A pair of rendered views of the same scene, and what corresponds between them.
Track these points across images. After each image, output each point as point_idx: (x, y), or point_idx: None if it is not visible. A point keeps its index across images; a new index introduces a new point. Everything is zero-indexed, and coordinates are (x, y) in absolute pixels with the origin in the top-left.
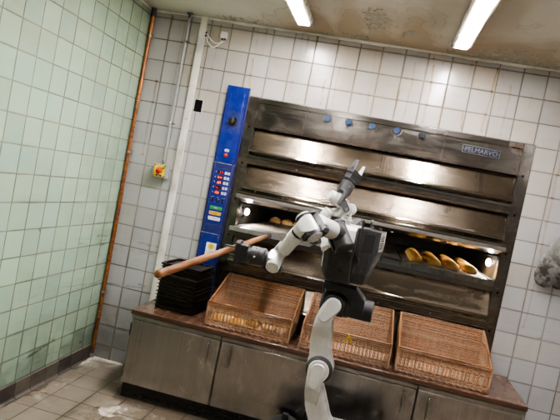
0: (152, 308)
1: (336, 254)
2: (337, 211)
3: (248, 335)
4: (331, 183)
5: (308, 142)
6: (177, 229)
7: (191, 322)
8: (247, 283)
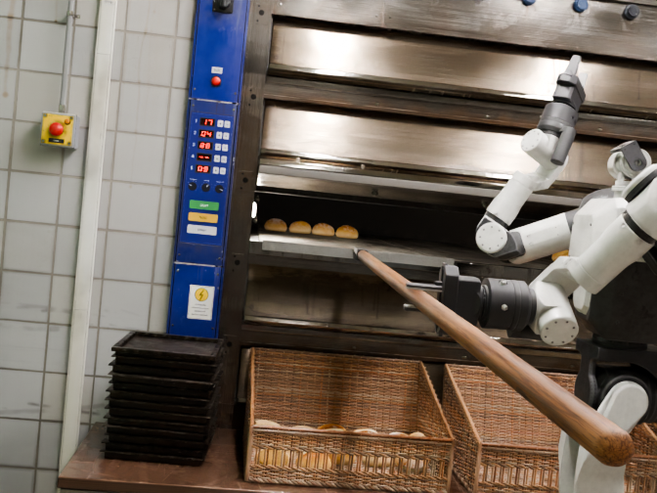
0: (104, 464)
1: (636, 276)
2: (547, 177)
3: (356, 490)
4: (453, 128)
5: (397, 42)
6: (112, 265)
7: (216, 485)
8: (296, 367)
